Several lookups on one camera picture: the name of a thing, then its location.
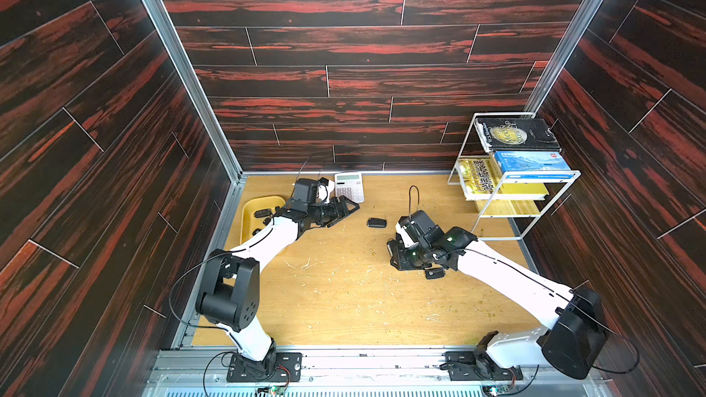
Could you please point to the black car key front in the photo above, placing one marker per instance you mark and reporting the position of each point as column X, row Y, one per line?
column 264, row 213

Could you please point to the yellow book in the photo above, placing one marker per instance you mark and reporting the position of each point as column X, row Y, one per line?
column 479, row 178

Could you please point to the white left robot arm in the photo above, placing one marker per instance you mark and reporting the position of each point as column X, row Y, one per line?
column 229, row 292

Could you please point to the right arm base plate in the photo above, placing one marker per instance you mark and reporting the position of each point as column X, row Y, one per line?
column 466, row 366

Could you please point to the large black smart key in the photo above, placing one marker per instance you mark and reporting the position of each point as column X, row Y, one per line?
column 376, row 223

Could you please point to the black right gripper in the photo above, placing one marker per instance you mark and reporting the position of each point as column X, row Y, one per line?
column 411, row 255

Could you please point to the white calculator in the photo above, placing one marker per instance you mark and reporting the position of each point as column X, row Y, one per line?
column 350, row 185

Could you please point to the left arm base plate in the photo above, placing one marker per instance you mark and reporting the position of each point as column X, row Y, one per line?
column 276, row 367

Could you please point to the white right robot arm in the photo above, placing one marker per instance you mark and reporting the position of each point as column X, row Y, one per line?
column 572, row 329

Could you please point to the blue book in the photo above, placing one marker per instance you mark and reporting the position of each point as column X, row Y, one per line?
column 533, row 165

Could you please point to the white metal shelf rack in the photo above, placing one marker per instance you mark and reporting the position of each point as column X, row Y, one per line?
column 506, row 220

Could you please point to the yellow plastic storage box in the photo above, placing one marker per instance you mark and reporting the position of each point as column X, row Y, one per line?
column 249, row 223

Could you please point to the black book gold emblem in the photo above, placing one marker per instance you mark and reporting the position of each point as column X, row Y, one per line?
column 516, row 135

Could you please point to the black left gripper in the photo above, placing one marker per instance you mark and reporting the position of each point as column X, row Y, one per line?
column 337, row 214

